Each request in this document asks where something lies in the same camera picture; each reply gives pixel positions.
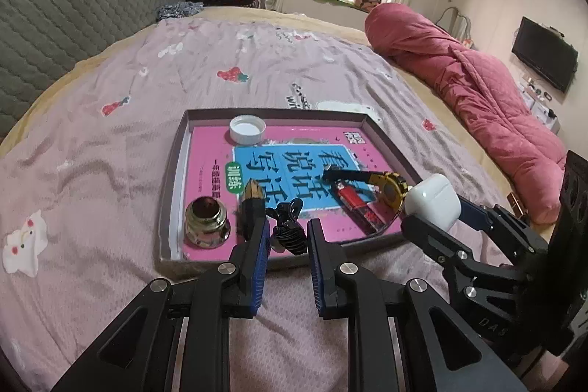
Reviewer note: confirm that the pink blue book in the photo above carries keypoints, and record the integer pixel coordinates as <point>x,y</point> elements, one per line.
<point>206,162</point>

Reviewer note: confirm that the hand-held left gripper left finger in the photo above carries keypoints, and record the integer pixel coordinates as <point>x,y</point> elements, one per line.
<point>258,268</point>

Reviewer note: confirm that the black television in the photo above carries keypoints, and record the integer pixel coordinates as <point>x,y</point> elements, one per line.
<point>544,54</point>

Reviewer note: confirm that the red lighter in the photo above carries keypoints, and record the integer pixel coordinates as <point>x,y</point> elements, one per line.
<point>356,201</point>

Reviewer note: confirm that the dark patterned cloth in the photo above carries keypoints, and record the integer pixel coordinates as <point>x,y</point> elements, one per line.
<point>179,11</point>

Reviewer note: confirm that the grey quilted headboard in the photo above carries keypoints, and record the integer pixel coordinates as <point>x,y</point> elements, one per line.
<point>59,6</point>

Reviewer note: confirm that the shallow grey cardboard box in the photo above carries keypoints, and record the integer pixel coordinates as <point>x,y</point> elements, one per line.
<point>285,114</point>

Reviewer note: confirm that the pink quilted duvet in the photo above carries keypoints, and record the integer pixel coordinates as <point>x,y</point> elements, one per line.
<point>477,98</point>

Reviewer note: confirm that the white shelf under television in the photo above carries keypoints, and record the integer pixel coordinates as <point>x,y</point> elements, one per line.
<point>540,102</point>

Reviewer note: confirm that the white ribbed jar cap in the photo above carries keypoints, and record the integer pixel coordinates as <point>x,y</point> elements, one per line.
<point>247,130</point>

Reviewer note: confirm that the small brown gold packet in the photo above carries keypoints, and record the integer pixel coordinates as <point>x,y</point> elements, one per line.
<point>250,206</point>

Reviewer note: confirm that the small brown box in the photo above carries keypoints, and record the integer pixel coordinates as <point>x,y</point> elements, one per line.
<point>517,203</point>

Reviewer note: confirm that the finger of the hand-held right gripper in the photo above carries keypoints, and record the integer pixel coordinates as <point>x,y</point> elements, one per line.
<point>475,214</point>
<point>427,232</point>

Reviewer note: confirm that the black hair clip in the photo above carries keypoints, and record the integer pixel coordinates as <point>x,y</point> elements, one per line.
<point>287,233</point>

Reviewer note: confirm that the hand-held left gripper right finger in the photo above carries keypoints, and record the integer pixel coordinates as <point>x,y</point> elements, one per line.
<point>319,277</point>

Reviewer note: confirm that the white earbuds case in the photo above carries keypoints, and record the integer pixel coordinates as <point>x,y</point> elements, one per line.
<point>432,201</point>

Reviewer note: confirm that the metal tube rack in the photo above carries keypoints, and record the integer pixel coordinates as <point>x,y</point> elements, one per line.
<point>452,20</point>

